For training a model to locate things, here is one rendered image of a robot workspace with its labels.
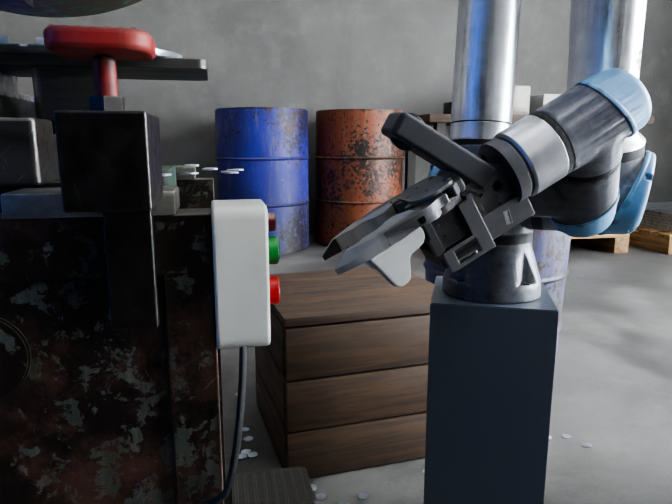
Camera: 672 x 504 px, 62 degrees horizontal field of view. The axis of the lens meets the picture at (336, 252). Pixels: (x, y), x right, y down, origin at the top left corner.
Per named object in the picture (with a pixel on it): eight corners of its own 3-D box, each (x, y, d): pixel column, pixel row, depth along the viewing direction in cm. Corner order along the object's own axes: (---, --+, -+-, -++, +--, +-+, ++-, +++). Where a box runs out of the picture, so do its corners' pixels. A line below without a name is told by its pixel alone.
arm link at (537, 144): (550, 113, 54) (507, 117, 62) (511, 137, 54) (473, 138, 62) (579, 180, 56) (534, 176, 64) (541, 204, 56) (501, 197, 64)
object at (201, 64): (212, 165, 82) (207, 68, 80) (211, 169, 69) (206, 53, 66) (25, 166, 77) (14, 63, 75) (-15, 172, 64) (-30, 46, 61)
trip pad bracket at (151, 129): (171, 322, 52) (158, 103, 48) (161, 362, 43) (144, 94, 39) (102, 326, 51) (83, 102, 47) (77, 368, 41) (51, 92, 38)
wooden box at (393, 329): (394, 383, 162) (396, 264, 155) (461, 450, 126) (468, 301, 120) (255, 402, 150) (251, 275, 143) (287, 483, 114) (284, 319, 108)
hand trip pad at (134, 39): (162, 140, 45) (157, 40, 44) (155, 140, 40) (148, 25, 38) (69, 140, 44) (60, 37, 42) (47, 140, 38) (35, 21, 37)
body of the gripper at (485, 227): (448, 277, 55) (548, 214, 56) (408, 202, 53) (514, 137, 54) (420, 262, 63) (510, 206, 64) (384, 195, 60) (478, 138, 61)
